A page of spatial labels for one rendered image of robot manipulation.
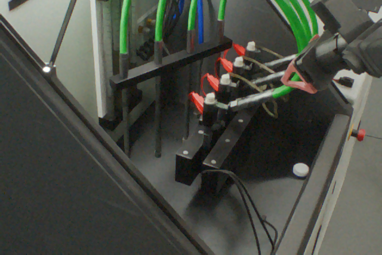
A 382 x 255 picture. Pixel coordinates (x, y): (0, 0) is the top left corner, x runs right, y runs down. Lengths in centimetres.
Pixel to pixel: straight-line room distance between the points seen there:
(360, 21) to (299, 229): 43
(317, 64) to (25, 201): 56
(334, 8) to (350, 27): 4
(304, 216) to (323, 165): 17
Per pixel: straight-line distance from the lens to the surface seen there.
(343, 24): 85
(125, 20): 111
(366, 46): 76
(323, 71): 94
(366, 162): 279
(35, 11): 101
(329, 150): 128
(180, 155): 116
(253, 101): 106
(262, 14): 133
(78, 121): 80
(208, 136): 115
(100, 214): 90
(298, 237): 107
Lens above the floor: 174
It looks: 37 degrees down
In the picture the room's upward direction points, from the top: 3 degrees clockwise
